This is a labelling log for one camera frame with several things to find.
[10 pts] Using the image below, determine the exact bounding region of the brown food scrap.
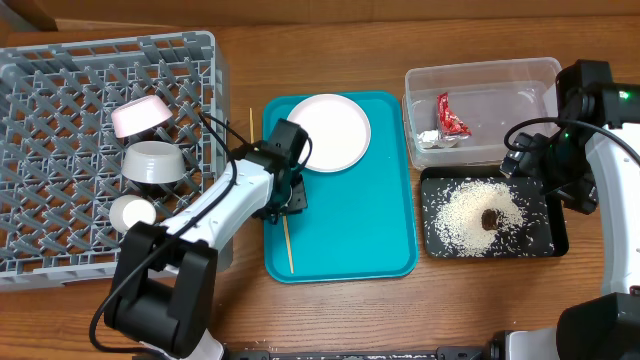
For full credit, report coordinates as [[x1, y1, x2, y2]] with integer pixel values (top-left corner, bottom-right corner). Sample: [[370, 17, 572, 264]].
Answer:
[[481, 209, 504, 231]]

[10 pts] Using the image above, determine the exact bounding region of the black tray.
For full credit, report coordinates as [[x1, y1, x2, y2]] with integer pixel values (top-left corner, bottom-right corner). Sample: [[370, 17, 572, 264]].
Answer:
[[419, 165, 570, 260]]

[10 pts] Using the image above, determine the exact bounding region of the clear plastic bin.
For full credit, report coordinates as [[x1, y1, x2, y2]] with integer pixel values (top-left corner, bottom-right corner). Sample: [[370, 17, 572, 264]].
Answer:
[[402, 57, 561, 170]]

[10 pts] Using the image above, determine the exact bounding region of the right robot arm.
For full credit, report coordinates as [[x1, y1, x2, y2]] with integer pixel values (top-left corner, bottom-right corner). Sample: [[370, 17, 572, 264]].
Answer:
[[484, 60, 639, 360]]

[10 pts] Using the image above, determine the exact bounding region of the red snack wrapper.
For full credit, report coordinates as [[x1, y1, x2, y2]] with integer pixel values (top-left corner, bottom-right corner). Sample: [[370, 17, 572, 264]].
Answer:
[[437, 92, 472, 137]]

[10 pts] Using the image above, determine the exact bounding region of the large white plate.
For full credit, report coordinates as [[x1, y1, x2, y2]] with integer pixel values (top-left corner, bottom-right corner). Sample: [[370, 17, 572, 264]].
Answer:
[[287, 94, 371, 173]]

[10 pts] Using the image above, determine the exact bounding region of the grey plastic dish rack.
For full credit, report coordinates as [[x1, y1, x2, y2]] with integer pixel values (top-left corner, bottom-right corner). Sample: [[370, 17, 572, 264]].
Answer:
[[1, 31, 230, 292]]

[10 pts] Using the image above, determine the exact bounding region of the pile of rice grains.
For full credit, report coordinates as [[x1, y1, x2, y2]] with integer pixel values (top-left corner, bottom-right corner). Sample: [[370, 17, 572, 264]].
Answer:
[[427, 178, 556, 254]]

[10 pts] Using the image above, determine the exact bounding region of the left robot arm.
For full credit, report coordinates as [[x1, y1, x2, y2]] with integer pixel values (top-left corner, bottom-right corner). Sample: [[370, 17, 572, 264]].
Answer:
[[88, 119, 312, 360]]

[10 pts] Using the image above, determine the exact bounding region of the wooden chopstick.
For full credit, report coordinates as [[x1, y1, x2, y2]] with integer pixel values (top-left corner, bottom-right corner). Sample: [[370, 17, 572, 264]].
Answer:
[[249, 107, 255, 143], [282, 215, 295, 274]]

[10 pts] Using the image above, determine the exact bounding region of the small pink bowl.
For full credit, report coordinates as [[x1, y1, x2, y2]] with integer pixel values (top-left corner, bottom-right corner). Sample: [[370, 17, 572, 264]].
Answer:
[[111, 95, 172, 138]]

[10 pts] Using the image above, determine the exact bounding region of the white cup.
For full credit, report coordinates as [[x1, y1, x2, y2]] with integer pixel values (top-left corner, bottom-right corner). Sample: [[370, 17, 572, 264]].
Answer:
[[109, 195, 156, 233]]

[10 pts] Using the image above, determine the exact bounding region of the grey bowl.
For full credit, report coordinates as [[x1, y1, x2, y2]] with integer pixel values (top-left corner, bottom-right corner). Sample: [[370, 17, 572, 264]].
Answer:
[[121, 141, 186, 184]]

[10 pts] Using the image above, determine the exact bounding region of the teal serving tray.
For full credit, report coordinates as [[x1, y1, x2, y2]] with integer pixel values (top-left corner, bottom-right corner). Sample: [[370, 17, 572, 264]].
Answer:
[[264, 91, 419, 284]]

